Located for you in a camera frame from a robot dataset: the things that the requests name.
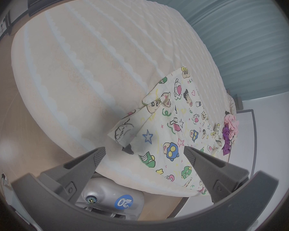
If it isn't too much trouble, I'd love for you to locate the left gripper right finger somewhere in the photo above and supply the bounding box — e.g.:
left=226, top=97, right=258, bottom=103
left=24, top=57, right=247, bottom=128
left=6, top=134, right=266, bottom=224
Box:
left=183, top=146, right=250, bottom=203

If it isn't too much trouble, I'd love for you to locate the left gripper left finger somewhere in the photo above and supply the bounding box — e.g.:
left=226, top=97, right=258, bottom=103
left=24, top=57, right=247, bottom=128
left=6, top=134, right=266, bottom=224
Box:
left=40, top=146, right=106, bottom=205

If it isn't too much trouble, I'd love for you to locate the white printed pyjama top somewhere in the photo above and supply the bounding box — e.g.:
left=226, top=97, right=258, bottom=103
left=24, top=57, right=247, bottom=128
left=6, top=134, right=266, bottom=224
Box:
left=108, top=67, right=228, bottom=195

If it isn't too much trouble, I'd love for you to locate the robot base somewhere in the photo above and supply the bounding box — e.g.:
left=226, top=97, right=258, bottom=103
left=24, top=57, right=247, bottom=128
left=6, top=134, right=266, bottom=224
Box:
left=75, top=177, right=145, bottom=222

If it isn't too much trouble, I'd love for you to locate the bed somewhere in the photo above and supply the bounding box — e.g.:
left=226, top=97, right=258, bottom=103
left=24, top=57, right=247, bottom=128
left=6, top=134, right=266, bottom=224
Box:
left=11, top=0, right=257, bottom=198

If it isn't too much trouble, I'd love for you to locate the purple garment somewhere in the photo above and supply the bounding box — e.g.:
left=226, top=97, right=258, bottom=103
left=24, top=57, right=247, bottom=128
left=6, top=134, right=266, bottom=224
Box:
left=222, top=125, right=235, bottom=156

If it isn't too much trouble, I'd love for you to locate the cream pillow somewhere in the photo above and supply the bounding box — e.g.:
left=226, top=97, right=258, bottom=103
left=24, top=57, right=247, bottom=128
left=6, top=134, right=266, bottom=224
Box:
left=228, top=94, right=236, bottom=112

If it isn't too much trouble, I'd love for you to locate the grey bedside table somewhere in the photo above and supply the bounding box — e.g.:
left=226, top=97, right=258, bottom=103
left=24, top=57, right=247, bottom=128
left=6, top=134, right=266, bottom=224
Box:
left=226, top=89, right=242, bottom=110

